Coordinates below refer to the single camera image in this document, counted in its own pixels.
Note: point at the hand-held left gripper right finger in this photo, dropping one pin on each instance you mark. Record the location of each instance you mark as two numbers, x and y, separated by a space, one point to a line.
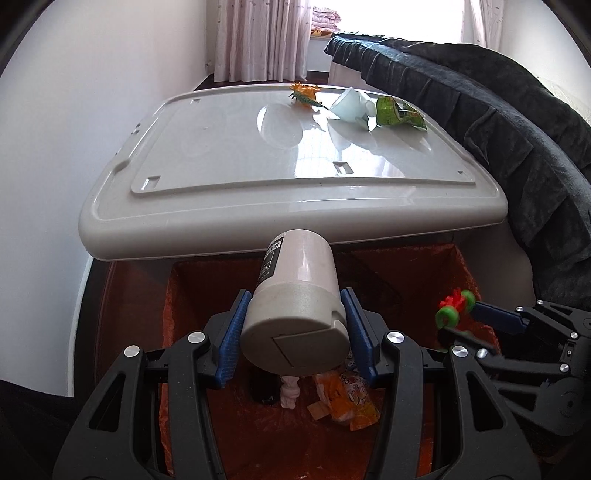
358 337

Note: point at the folded pink quilts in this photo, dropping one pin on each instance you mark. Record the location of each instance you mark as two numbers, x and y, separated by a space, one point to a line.
327 19

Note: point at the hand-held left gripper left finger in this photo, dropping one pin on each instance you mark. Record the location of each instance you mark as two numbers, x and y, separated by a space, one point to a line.
233 332

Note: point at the white cup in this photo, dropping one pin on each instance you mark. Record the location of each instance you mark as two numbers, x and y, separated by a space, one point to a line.
348 108

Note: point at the black sock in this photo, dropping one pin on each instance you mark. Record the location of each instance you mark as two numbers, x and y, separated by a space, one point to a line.
263 387

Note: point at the beige cylindrical container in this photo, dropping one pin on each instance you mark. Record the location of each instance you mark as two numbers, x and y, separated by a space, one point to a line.
295 286

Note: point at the pink patterned curtain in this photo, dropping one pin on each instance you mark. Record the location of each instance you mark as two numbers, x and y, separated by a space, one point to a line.
263 41
482 23

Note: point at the red toy car green wheels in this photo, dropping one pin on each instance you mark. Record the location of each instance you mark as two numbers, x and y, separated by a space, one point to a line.
455 309

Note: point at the bin with orange bag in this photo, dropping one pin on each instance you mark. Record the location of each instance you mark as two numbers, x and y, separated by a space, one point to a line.
258 429

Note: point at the orange clear snack packet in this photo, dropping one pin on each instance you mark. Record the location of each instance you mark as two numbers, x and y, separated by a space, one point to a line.
351 401

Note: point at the white bed frame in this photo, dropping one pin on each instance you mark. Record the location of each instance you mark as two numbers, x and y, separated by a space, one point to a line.
344 74

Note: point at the white tissue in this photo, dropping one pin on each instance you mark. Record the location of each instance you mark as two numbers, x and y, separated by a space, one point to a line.
290 392

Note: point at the grey plastic lid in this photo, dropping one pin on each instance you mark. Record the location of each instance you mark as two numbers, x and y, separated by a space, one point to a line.
277 152

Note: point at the dark blue bed blanket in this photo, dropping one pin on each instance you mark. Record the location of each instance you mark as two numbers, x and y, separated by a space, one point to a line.
508 115

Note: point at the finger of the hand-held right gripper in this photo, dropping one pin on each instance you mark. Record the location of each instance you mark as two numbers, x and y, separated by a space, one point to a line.
508 367
496 316

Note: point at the orange toy dinosaur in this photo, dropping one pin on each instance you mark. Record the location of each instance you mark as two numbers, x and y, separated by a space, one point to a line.
304 94

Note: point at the green snack packet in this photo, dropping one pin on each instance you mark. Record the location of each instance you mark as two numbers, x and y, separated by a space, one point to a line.
392 113

